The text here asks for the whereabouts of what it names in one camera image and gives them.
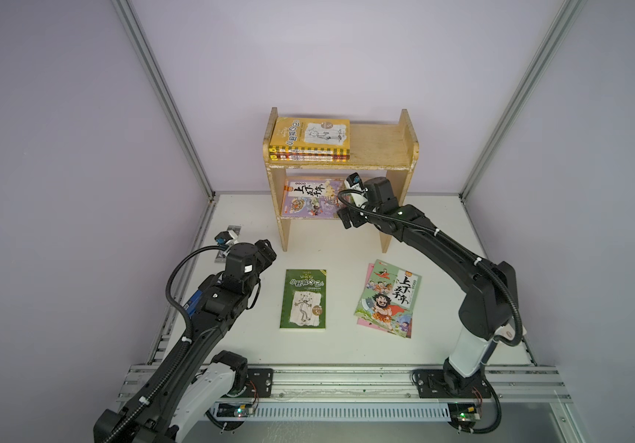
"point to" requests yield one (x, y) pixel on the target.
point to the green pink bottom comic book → (389, 298)
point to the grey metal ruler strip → (235, 228)
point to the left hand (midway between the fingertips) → (263, 246)
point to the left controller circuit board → (233, 411)
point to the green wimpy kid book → (304, 299)
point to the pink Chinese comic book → (361, 321)
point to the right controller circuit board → (463, 413)
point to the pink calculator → (508, 331)
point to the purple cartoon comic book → (311, 197)
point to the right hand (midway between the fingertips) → (350, 212)
